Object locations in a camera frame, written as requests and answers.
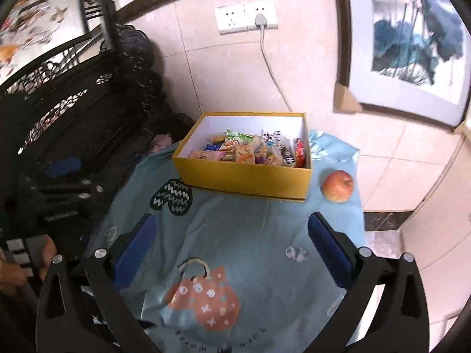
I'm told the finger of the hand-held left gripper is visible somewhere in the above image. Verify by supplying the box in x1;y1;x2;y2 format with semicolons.
31;178;105;208
37;206;89;229

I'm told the painted furniture panel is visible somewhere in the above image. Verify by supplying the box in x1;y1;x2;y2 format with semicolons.
0;0;92;81

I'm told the white wall socket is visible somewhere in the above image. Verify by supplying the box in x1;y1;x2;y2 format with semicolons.
214;4;248;34
243;0;278;31

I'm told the grey power cable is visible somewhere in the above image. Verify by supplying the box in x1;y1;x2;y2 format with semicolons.
259;27;295;113

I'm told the red apple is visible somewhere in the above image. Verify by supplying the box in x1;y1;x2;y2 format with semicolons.
320;170;354;204

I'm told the yellow cardboard box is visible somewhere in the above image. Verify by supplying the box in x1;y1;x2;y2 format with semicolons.
172;111;313;203

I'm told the framed lotus painting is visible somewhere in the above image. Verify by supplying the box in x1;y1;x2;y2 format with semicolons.
332;0;471;130

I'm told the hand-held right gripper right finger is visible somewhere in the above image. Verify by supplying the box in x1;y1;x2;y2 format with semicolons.
305;211;431;353

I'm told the person's left hand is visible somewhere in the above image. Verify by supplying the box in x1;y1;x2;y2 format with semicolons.
0;234;58;297

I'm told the pile of assorted snack packets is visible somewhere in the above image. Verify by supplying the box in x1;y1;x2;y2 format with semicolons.
188;128;307;169

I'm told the pink cloth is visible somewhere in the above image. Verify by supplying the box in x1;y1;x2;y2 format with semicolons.
149;133;173;155

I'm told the light blue printed tablecloth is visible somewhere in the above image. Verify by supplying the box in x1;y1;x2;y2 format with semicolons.
83;129;366;353

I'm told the black carved wooden furniture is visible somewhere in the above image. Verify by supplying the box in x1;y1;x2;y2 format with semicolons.
0;0;197;353

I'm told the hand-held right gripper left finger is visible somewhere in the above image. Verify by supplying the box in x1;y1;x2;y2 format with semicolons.
35;212;162;353

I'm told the cardboard corner protector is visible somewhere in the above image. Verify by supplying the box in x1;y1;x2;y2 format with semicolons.
332;82;364;114

